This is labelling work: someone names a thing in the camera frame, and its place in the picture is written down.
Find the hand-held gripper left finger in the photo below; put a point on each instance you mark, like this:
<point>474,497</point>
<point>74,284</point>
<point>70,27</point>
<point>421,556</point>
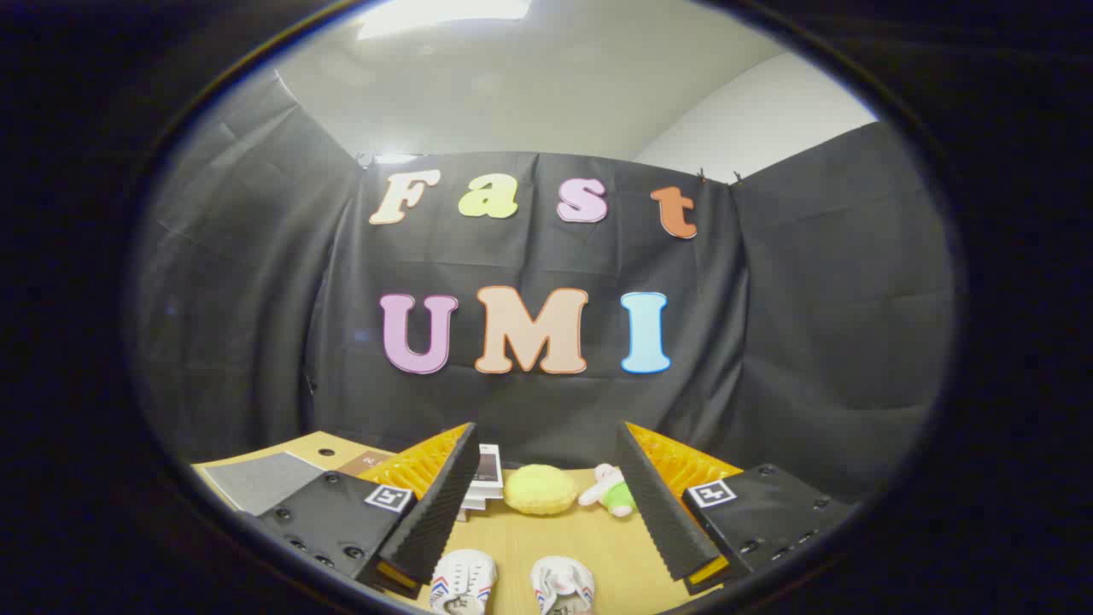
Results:
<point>440,504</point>

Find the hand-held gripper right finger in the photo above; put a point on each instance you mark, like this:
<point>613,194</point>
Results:
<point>653,504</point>

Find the white striped canvas shoe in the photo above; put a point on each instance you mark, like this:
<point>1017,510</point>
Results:
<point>465,576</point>
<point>564,581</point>

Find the grey fabric storage box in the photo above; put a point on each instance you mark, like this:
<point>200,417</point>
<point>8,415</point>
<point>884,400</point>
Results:
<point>260,483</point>

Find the thick white paperback book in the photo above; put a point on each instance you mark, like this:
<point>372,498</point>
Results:
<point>485,494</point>
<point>470,510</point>

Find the pink and green plush toy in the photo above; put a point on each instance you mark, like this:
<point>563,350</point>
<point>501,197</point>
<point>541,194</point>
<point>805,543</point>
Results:
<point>610,493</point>

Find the brown cover book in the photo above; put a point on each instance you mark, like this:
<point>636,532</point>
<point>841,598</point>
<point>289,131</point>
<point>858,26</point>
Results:
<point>365,463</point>

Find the yellow plush bread toy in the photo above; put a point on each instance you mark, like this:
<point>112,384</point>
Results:
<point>540,489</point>

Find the black backdrop cloth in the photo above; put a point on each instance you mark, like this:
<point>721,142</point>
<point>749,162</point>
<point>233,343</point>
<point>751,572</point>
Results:
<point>256,299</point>

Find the ceiling light panel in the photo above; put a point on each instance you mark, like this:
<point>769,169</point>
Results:
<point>444,13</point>

